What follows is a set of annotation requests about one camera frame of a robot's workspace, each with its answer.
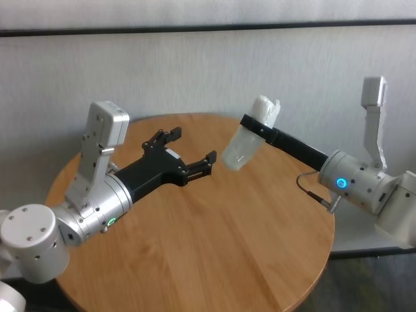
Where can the black baseboard strip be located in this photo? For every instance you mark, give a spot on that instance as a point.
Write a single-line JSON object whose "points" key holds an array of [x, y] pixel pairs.
{"points": [[373, 253]]}

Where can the silver right camera mount bracket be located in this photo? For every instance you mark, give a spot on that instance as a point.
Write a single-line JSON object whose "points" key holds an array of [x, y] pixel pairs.
{"points": [[375, 139]]}

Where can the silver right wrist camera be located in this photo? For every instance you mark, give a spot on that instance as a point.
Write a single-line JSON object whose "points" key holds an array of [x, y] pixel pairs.
{"points": [[373, 91]]}

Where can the silver left camera mount bracket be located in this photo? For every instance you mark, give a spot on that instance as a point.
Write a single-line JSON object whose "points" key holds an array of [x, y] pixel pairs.
{"points": [[91, 172]]}

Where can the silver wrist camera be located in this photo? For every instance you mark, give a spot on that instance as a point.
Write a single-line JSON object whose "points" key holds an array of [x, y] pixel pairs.
{"points": [[373, 91], [110, 122]]}

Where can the silver camera mount bracket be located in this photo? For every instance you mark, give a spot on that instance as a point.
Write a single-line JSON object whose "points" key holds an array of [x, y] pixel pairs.
{"points": [[375, 139], [91, 172]]}

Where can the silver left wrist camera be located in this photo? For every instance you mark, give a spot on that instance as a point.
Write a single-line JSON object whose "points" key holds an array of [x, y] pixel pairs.
{"points": [[110, 122]]}

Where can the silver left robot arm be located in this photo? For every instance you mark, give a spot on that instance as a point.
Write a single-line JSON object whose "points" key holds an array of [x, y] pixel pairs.
{"points": [[39, 237]]}

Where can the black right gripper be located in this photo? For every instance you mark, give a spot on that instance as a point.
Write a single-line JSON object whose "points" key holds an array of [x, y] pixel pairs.
{"points": [[299, 149]]}

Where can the black horizontal wall strip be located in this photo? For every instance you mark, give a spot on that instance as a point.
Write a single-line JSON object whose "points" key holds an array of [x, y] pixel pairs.
{"points": [[208, 27]]}

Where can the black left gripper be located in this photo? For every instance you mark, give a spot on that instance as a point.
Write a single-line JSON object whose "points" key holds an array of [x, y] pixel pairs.
{"points": [[152, 172]]}

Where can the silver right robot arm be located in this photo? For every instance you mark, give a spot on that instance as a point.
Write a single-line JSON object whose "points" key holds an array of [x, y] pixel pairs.
{"points": [[370, 195]]}

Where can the white plastic-wrapped sandbag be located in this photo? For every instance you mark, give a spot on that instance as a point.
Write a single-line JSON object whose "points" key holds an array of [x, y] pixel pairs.
{"points": [[240, 152]]}

